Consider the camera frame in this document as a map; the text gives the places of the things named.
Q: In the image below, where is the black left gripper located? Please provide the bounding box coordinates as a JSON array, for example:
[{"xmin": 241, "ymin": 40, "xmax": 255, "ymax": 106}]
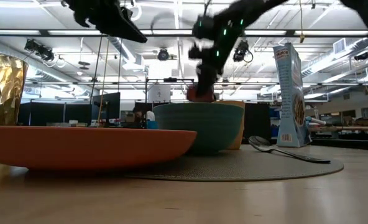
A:
[{"xmin": 61, "ymin": 0, "xmax": 148, "ymax": 44}]

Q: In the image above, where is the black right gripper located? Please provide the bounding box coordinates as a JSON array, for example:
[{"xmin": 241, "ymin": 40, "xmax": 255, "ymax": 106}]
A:
[{"xmin": 188, "ymin": 42, "xmax": 225, "ymax": 97}]

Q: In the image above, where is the teal bowl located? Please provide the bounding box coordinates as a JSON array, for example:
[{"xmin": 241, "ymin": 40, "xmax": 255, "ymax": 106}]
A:
[{"xmin": 152, "ymin": 102, "xmax": 245, "ymax": 156}]

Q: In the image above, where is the yellow plastic cup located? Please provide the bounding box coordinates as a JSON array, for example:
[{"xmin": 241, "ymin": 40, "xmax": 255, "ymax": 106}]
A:
[{"xmin": 214, "ymin": 100, "xmax": 246, "ymax": 150}]

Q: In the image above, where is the silver metal spoon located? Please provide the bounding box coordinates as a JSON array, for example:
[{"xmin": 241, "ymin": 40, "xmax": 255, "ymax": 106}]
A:
[{"xmin": 248, "ymin": 135, "xmax": 331, "ymax": 164}]

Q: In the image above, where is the blue cinnamon squares cereal box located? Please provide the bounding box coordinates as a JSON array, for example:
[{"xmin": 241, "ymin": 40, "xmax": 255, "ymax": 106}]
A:
[{"xmin": 272, "ymin": 42, "xmax": 313, "ymax": 149}]

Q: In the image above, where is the orange plate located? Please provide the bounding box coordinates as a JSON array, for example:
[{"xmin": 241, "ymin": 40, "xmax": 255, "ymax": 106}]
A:
[{"xmin": 0, "ymin": 125, "xmax": 198, "ymax": 171}]

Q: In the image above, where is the white box appliance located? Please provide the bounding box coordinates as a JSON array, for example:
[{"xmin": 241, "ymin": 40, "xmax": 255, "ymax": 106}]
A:
[{"xmin": 147, "ymin": 84, "xmax": 172, "ymax": 103}]

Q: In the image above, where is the person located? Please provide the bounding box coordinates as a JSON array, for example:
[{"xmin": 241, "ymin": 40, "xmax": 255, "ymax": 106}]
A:
[{"xmin": 131, "ymin": 107, "xmax": 156, "ymax": 129}]

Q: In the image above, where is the blue storage shelf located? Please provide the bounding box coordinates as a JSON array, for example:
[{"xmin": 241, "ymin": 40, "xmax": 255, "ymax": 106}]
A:
[{"xmin": 269, "ymin": 107, "xmax": 280, "ymax": 138}]

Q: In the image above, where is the black monitor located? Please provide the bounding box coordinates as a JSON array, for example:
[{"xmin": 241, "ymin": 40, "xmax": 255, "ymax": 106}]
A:
[{"xmin": 91, "ymin": 91, "xmax": 122, "ymax": 125}]

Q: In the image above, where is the grey round placemat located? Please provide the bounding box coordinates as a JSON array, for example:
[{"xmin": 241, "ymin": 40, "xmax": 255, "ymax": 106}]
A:
[{"xmin": 124, "ymin": 144, "xmax": 345, "ymax": 182}]

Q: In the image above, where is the white air vent grille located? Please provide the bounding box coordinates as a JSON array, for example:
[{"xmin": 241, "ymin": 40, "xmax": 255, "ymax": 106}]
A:
[{"xmin": 333, "ymin": 37, "xmax": 347, "ymax": 55}]

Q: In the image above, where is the gold faceted cup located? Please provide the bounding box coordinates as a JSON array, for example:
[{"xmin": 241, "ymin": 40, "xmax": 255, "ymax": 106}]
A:
[{"xmin": 0, "ymin": 49, "xmax": 29, "ymax": 127}]

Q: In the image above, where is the wooden background bench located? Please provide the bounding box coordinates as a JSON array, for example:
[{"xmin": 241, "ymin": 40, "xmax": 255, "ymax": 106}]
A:
[{"xmin": 308, "ymin": 125, "xmax": 368, "ymax": 132}]

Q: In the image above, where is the white cable loop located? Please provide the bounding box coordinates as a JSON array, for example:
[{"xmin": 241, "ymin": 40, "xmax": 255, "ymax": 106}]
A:
[{"xmin": 128, "ymin": 0, "xmax": 143, "ymax": 22}]

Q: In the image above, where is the black hanging cable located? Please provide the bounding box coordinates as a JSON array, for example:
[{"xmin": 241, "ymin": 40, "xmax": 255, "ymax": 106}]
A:
[
  {"xmin": 89, "ymin": 34, "xmax": 103, "ymax": 104},
  {"xmin": 117, "ymin": 37, "xmax": 122, "ymax": 95}
]

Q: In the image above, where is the round black ceiling camera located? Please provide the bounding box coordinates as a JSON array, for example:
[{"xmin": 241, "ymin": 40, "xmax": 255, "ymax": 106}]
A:
[{"xmin": 157, "ymin": 47, "xmax": 170, "ymax": 62}]

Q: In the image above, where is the black ceiling camera with cable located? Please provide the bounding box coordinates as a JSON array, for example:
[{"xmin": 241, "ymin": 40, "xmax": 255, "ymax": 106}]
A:
[{"xmin": 232, "ymin": 39, "xmax": 254, "ymax": 63}]

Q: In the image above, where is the black metal frame stand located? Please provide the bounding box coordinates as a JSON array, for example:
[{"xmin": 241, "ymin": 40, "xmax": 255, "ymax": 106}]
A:
[{"xmin": 145, "ymin": 77, "xmax": 195, "ymax": 105}]

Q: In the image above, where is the black overhead frame bar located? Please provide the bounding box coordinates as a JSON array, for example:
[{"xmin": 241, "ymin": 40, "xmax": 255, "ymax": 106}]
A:
[{"xmin": 0, "ymin": 28, "xmax": 368, "ymax": 39}]

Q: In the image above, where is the black ceiling camera cluster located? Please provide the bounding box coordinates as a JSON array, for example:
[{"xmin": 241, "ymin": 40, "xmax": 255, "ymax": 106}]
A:
[{"xmin": 24, "ymin": 39, "xmax": 55, "ymax": 62}]

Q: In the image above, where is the yellow cable with hook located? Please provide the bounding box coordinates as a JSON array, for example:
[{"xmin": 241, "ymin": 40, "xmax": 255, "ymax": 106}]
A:
[{"xmin": 298, "ymin": 0, "xmax": 306, "ymax": 44}]

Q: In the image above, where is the silver air duct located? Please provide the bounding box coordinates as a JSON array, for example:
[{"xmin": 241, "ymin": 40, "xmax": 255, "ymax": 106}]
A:
[{"xmin": 300, "ymin": 37, "xmax": 368, "ymax": 78}]

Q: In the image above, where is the black table edge rail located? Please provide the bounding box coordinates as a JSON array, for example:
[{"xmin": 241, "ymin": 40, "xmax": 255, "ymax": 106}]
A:
[{"xmin": 241, "ymin": 136, "xmax": 368, "ymax": 152}]

